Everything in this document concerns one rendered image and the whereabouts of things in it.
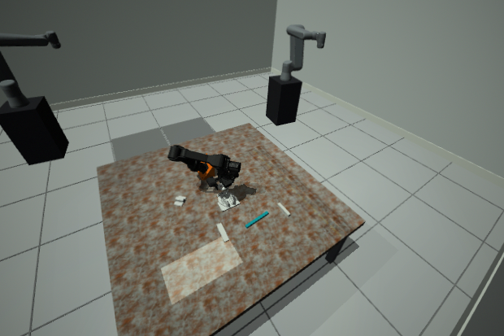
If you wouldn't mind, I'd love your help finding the teal flat bar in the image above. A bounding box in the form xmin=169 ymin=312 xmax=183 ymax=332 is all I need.
xmin=245 ymin=212 xmax=268 ymax=228

